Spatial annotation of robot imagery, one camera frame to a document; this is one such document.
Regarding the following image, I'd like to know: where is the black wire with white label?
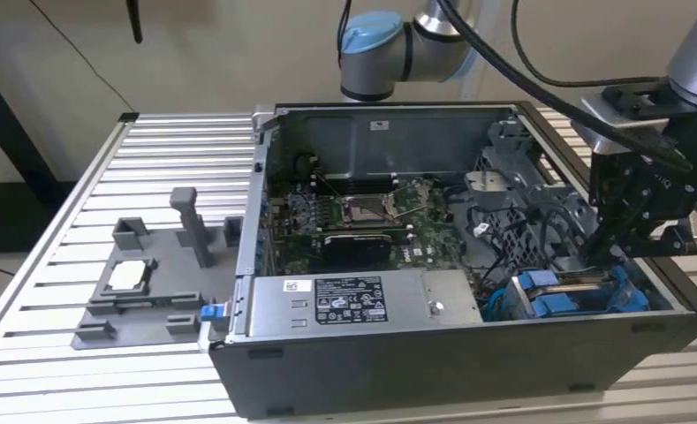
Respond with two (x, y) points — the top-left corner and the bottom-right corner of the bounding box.
(463, 205), (498, 243)

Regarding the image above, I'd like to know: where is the hard disk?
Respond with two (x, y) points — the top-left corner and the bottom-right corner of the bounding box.
(511, 263), (651, 320)

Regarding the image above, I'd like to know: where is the disk bay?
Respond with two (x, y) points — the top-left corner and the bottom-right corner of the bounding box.
(479, 263), (657, 324)

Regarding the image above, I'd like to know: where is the grey metal drive cage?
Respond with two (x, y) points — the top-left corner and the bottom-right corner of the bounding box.
(462, 118), (598, 267)

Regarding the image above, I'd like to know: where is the green motherboard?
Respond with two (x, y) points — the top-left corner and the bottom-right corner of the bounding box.
(264, 174), (474, 276)

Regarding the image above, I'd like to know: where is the metal socket cover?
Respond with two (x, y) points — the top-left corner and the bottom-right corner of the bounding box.
(390, 182), (436, 212)

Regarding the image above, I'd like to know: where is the CPU socket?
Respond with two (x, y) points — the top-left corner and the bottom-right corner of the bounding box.
(338, 193), (398, 223)

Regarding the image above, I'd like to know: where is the black graphics card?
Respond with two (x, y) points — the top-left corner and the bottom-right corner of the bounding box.
(318, 232), (395, 272)

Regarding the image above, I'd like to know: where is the silver power supply unit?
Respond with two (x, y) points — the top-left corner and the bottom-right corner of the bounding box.
(246, 269), (482, 340)

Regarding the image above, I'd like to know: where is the black open PC case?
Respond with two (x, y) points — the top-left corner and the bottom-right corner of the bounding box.
(198, 100), (697, 420)

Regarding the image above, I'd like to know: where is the grey parts rack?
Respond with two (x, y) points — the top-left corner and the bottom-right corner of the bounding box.
(71, 186), (248, 353)

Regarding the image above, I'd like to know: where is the silver CPU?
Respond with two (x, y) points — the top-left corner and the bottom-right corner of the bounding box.
(107, 260), (149, 292)

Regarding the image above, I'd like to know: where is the black desk leg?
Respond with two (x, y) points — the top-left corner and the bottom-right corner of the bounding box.
(0, 47), (85, 256)

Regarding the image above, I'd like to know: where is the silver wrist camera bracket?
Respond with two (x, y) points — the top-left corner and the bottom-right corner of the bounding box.
(579, 77), (681, 156)

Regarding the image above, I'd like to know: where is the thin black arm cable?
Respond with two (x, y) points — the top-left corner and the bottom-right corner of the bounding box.
(510, 0), (669, 88)

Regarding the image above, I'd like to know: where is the blue flat data wire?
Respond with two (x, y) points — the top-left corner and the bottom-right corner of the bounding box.
(479, 282), (513, 322)

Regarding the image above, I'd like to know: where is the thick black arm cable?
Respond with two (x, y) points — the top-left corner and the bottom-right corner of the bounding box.
(434, 0), (694, 174)

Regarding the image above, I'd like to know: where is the thin wire locking lever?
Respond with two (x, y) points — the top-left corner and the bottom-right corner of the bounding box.
(314, 169), (347, 202)

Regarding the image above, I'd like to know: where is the black hanging strap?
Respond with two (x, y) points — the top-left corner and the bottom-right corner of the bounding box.
(124, 0), (144, 45)

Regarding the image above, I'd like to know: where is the thin black wall cable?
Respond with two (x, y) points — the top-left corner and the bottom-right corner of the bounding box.
(28, 0), (136, 114)

